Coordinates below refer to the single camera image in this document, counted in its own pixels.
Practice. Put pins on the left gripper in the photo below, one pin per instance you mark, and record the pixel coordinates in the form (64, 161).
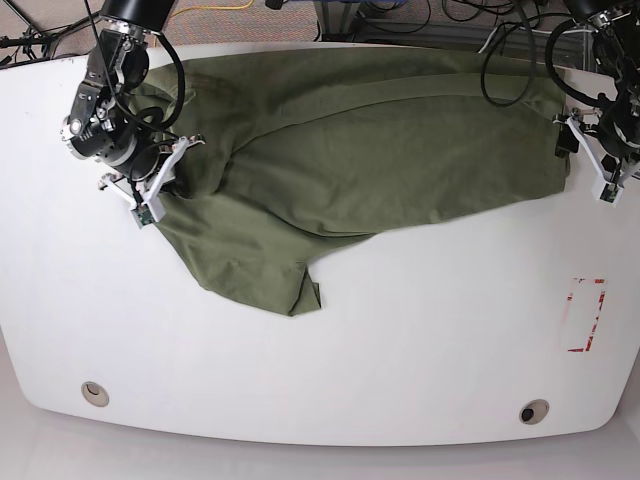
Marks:
(613, 157)

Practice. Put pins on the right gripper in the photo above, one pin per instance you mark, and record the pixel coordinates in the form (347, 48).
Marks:
(139, 179)

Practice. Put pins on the olive green T-shirt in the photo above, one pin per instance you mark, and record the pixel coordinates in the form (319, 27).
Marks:
(309, 151)

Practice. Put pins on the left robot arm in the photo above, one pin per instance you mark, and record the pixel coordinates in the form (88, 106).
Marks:
(611, 30)

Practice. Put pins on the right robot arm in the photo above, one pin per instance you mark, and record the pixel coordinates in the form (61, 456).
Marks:
(100, 125)

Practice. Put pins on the red tape rectangle marking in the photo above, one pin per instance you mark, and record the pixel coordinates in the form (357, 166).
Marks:
(583, 309)

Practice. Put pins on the black tripod stand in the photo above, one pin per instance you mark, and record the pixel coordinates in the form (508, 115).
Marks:
(36, 45)

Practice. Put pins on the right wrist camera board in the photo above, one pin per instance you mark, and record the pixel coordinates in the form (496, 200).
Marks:
(148, 213)

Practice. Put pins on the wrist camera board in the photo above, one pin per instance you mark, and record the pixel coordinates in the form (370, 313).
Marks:
(148, 213)
(606, 191)

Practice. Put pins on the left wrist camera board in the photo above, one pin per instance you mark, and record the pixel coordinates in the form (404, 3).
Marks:
(606, 191)

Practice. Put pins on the left table cable grommet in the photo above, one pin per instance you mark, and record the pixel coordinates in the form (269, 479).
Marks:
(95, 394)

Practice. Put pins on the table cable grommet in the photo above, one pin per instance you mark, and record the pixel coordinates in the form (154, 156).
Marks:
(534, 412)
(95, 394)

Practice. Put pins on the right table cable grommet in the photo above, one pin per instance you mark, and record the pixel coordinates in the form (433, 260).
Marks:
(534, 412)

